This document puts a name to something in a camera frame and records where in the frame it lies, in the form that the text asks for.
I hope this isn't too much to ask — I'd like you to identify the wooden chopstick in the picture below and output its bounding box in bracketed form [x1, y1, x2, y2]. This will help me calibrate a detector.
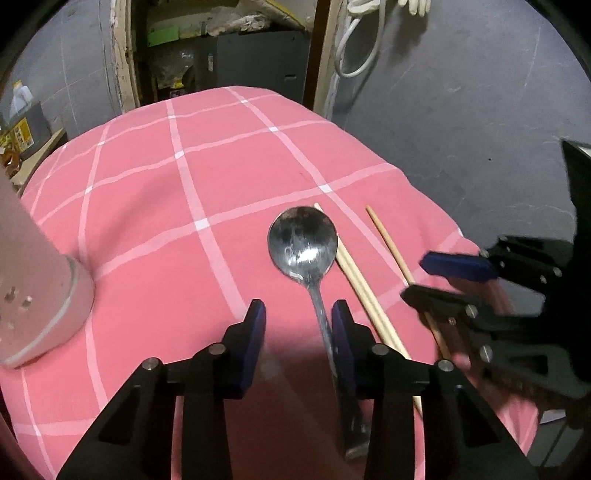
[314, 203, 423, 418]
[318, 205, 414, 361]
[366, 205, 455, 365]

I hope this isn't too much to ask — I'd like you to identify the white plastic utensil caddy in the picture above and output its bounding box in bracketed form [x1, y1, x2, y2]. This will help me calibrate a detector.
[0, 164, 95, 369]

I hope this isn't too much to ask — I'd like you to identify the green box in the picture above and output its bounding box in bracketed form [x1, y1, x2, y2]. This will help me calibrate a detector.
[148, 25, 180, 47]

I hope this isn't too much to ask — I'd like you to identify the pink checked cloth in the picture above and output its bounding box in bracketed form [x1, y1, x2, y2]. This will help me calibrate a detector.
[0, 85, 539, 480]

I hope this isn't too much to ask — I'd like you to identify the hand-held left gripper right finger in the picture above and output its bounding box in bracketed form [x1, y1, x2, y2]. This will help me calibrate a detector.
[331, 299, 540, 480]

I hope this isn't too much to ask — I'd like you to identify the steel spoon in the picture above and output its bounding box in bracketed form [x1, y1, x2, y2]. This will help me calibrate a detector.
[268, 206, 371, 460]

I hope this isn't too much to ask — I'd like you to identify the grey cabinet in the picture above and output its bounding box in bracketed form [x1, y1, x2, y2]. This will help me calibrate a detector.
[194, 30, 310, 100]

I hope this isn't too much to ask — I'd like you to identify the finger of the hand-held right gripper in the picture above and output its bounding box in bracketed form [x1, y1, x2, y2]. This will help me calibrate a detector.
[402, 284, 583, 402]
[419, 235, 578, 296]

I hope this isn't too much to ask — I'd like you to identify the large dark oil jug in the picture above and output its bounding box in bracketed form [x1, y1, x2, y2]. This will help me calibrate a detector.
[0, 80, 52, 158]

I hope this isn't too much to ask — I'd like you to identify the wooden door frame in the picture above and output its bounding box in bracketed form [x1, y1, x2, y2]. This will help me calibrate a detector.
[108, 0, 352, 116]

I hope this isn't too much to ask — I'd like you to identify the flat cardboard sheet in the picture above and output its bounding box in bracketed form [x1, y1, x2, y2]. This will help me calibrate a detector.
[259, 0, 308, 31]

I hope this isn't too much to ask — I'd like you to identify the white hose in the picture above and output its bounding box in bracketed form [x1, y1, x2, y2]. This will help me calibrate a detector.
[335, 0, 386, 79]

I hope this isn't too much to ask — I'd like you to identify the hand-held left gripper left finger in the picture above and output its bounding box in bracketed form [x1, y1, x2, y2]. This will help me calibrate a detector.
[55, 299, 267, 480]

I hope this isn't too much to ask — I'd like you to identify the crumpled plastic bag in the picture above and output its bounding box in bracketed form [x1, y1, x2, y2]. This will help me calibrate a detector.
[205, 14, 269, 38]

